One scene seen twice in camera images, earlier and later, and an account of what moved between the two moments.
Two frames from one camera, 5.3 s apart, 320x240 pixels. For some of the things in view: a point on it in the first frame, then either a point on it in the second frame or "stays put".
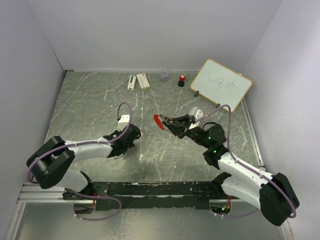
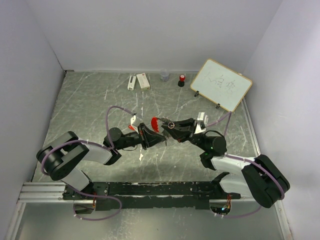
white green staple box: (143, 81) stays put
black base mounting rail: (186, 195) stays put
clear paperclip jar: (164, 73) stays put
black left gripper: (132, 144) → (148, 138)
